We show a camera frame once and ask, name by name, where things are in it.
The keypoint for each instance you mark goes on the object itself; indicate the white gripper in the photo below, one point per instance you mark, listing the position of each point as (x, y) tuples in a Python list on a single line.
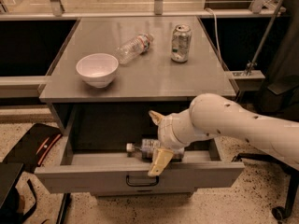
[(165, 132)]

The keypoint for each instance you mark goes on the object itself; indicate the blue plastic bottle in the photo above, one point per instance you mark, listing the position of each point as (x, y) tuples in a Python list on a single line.
[(146, 148)]

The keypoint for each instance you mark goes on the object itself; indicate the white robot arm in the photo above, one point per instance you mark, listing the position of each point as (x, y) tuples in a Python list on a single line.
[(210, 115)]

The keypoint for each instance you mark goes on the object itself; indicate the grey open top drawer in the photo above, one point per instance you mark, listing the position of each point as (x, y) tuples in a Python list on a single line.
[(96, 162)]

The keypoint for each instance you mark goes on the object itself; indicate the grey cabinet with counter top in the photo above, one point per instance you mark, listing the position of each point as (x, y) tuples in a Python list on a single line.
[(151, 76)]

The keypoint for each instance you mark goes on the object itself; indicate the clear plastic water bottle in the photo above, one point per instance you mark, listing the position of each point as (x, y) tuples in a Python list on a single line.
[(133, 48)]

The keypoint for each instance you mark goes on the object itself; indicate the white bowl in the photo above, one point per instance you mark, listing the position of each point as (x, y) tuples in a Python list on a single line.
[(98, 69)]

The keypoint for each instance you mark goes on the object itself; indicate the silver soda can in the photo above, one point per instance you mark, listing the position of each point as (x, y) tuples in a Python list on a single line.
[(181, 41)]

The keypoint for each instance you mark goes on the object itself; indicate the black box at left edge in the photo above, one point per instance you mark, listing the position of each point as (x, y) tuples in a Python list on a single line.
[(9, 196)]

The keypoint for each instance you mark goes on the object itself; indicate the black drawer handle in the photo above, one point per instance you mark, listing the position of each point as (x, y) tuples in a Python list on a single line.
[(138, 183)]

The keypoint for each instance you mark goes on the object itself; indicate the grey metal bracket with rod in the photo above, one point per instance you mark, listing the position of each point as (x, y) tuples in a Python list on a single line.
[(250, 72)]

